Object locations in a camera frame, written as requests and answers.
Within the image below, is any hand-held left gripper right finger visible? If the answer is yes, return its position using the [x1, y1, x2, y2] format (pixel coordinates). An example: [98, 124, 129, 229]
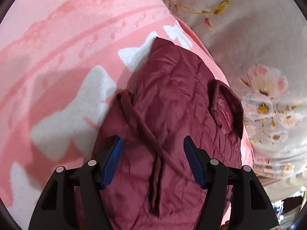
[183, 136, 280, 230]

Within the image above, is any grey floral bedsheet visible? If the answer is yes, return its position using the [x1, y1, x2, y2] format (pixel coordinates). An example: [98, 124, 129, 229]
[156, 0, 307, 192]

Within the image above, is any pink blanket with white bows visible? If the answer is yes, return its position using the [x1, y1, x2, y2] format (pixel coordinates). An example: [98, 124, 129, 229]
[0, 0, 255, 230]

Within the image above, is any maroon puffer jacket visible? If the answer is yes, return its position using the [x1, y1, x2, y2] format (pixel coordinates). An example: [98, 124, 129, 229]
[74, 36, 245, 230]

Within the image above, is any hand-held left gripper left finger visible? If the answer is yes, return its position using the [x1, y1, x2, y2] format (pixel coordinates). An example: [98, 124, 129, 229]
[28, 136, 124, 230]

